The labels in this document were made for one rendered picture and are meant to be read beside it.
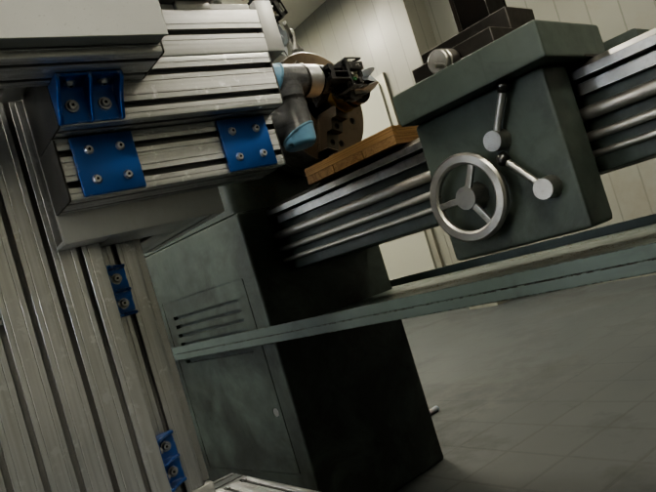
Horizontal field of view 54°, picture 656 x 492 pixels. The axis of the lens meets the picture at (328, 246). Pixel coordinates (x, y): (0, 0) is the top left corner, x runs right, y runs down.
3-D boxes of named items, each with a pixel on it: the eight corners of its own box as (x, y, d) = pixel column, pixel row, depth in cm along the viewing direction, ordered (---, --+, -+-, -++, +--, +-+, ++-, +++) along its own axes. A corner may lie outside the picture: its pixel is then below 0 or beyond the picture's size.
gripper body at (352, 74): (371, 86, 152) (334, 86, 144) (348, 101, 159) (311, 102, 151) (362, 56, 153) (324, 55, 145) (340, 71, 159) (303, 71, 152)
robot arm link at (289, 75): (258, 108, 141) (247, 72, 142) (297, 106, 148) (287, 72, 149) (277, 93, 135) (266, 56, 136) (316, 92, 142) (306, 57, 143)
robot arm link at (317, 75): (297, 102, 148) (287, 70, 149) (311, 102, 151) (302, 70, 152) (315, 89, 143) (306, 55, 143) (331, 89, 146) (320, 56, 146)
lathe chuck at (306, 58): (269, 176, 168) (241, 62, 170) (354, 169, 189) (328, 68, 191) (290, 165, 161) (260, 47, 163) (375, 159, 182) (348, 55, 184)
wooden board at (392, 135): (308, 184, 156) (304, 169, 156) (402, 168, 180) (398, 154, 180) (396, 143, 133) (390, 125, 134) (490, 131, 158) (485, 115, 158)
